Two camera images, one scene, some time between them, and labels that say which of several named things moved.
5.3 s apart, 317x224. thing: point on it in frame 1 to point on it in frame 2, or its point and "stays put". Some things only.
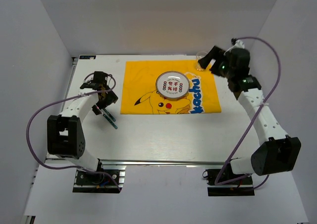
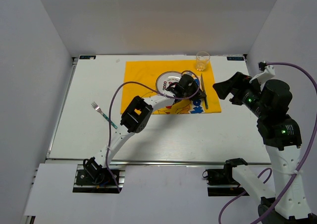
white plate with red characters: [172, 84] stays put
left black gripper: [111, 98] to [201, 94]
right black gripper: [215, 52] to [224, 88]
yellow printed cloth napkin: [140, 96] stays put
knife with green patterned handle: [110, 121] to [204, 89]
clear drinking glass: [199, 55] stays put
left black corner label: [87, 57] stays put
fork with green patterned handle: [109, 114] to [93, 104]
